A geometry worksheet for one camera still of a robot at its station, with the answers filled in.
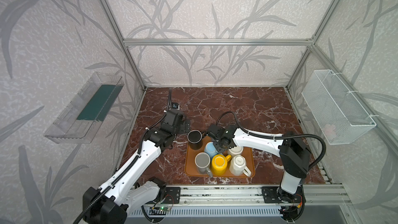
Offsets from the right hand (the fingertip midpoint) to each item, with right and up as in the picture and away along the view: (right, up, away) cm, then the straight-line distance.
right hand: (221, 140), depth 87 cm
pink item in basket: (+51, +8, -14) cm, 54 cm away
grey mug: (-10, -7, -13) cm, 18 cm away
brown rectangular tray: (-17, -14, -6) cm, 23 cm away
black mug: (-14, +2, -4) cm, 15 cm away
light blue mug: (-6, -2, -7) cm, 10 cm away
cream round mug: (+8, -4, -6) cm, 11 cm away
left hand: (-21, +14, -7) cm, 26 cm away
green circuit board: (-27, -27, -16) cm, 42 cm away
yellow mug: (-2, -8, -11) cm, 14 cm away
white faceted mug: (+7, -8, -14) cm, 18 cm away
